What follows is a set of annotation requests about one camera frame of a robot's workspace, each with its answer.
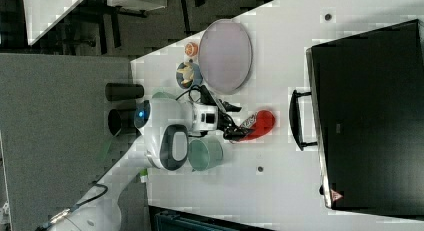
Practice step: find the blue metal frame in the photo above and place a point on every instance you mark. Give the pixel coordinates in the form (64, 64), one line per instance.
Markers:
(170, 220)

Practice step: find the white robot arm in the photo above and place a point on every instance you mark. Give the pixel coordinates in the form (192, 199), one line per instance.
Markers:
(158, 120)

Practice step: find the white side table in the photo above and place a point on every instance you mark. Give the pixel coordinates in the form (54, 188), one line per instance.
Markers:
(42, 15)

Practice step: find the large lilac round plate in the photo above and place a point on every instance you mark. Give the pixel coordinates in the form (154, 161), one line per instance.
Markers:
(225, 56)

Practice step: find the toy orange half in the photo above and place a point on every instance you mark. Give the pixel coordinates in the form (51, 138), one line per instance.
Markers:
(191, 49)

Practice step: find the green bottle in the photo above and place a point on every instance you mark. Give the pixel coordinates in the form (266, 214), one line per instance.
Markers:
(144, 176)

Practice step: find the blue bowl with toy food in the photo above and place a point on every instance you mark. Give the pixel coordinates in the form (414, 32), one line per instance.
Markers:
(188, 74)

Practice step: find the black cylindrical cup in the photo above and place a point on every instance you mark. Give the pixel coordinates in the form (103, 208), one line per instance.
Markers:
(119, 91)

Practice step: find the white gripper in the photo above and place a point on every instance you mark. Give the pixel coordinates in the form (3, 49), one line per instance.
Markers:
(205, 118)

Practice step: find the red ketchup bottle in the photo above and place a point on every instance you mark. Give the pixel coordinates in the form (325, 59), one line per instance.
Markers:
(261, 122)

